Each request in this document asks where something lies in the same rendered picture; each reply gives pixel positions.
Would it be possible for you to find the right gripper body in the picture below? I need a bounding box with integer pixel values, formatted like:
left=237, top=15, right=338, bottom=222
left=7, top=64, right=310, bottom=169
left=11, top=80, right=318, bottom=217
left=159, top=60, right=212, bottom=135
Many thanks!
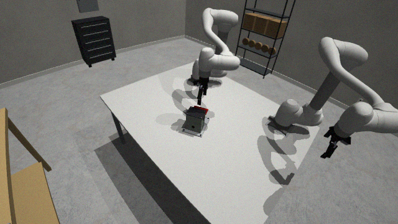
left=199, top=77, right=209, bottom=88

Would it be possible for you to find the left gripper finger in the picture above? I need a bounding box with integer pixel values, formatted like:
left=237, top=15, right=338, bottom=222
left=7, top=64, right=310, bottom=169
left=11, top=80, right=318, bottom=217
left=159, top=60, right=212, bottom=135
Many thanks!
left=320, top=137, right=338, bottom=159
left=324, top=126, right=334, bottom=138

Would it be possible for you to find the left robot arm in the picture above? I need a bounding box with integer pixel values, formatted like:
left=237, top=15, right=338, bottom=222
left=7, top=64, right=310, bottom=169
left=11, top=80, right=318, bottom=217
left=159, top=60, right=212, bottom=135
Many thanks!
left=269, top=37, right=398, bottom=145

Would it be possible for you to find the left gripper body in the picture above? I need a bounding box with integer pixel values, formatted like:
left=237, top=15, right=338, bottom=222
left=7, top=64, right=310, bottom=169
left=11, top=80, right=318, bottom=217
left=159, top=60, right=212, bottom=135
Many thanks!
left=331, top=128, right=344, bottom=143

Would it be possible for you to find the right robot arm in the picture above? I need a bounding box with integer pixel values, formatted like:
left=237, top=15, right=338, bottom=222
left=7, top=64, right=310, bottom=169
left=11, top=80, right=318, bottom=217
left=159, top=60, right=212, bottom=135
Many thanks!
left=188, top=8, right=240, bottom=86

